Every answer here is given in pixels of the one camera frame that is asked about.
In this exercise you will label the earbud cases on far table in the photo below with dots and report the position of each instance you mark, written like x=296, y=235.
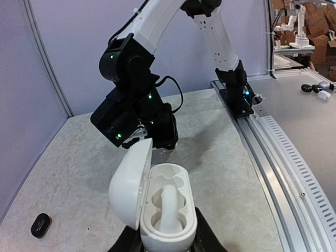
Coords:
x=321, y=89

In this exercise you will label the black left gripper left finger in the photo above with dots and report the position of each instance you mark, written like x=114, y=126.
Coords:
x=128, y=241

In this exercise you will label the black earbud charging case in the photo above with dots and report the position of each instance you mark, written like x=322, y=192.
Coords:
x=41, y=225

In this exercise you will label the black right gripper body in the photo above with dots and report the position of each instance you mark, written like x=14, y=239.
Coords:
x=163, y=131

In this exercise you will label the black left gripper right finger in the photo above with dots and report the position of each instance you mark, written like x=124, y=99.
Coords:
x=205, y=239

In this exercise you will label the right aluminium wall post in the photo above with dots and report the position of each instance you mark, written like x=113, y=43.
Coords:
x=45, y=60

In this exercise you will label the aluminium front rail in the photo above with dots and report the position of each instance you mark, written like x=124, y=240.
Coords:
x=304, y=216

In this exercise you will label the cardboard boxes background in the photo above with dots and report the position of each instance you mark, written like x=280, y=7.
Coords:
x=320, y=29

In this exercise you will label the white oval earbud charging case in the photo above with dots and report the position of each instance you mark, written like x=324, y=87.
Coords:
x=155, y=200

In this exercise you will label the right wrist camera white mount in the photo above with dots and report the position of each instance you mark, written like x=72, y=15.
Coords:
x=139, y=134

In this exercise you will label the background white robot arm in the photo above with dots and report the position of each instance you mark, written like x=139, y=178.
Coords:
x=295, y=24

